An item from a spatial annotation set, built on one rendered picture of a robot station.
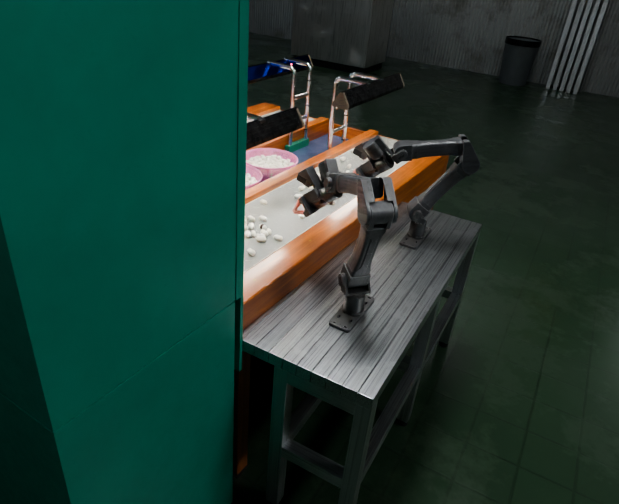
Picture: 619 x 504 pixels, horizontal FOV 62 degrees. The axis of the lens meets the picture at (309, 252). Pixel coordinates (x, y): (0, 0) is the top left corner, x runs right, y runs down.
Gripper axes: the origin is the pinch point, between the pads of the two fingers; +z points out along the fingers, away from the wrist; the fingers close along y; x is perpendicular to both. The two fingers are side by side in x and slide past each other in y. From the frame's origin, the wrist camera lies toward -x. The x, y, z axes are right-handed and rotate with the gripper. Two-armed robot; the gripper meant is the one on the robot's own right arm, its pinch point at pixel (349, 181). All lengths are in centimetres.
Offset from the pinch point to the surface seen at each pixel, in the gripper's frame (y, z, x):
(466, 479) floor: 31, -4, 115
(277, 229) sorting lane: 33.0, 15.7, 1.9
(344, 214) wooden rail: 10.2, 2.5, 9.8
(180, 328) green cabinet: 107, -11, 7
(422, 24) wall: -765, 215, -151
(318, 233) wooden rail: 29.8, 2.4, 9.9
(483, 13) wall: -770, 120, -110
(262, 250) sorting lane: 49, 12, 5
